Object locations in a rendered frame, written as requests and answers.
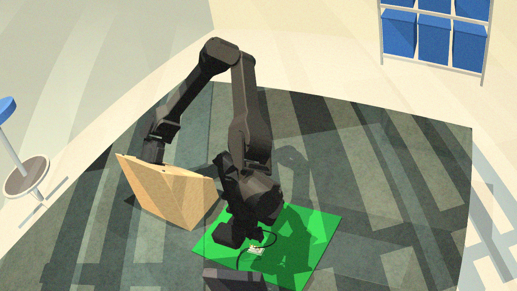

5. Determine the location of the green circuit board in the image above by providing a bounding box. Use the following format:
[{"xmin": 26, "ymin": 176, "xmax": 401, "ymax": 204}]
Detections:
[{"xmin": 192, "ymin": 202, "xmax": 342, "ymax": 291}]

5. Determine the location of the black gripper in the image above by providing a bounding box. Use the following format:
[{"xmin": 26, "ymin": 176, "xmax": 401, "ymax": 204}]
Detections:
[{"xmin": 211, "ymin": 192, "xmax": 258, "ymax": 250}]

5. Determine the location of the black cable with dark grey plug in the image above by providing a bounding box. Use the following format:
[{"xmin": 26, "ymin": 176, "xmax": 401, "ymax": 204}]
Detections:
[{"xmin": 236, "ymin": 226, "xmax": 277, "ymax": 268}]

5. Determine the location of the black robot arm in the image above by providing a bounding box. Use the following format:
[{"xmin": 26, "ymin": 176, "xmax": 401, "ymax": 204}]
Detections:
[{"xmin": 136, "ymin": 37, "xmax": 285, "ymax": 226}]

